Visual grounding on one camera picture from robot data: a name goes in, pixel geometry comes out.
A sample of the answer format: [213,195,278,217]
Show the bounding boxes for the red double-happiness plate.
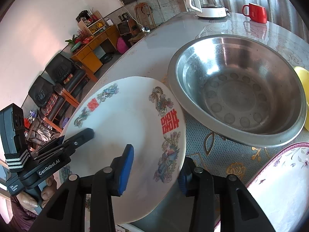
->
[58,76,187,225]

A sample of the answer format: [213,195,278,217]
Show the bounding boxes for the large purple floral plate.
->
[213,142,309,232]

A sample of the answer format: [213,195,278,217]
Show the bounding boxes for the stainless steel bowl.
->
[168,35,306,148]

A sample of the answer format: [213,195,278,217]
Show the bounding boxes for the yellow plastic bowl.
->
[294,65,309,109]

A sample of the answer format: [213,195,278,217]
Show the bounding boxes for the person's left hand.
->
[14,174,58,215]

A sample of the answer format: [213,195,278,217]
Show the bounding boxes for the black leather armchair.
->
[28,53,89,128]

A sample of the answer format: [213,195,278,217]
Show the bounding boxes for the orange wooden desk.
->
[71,25,120,82]

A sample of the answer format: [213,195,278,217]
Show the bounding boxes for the pink bag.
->
[117,37,129,55]

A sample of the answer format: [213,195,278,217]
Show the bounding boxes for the wooden desktop shelf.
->
[77,10,107,37]

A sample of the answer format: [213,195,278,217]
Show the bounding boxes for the red mug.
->
[241,3,268,24]

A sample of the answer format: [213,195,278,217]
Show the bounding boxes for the beige window curtain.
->
[223,0,308,42]

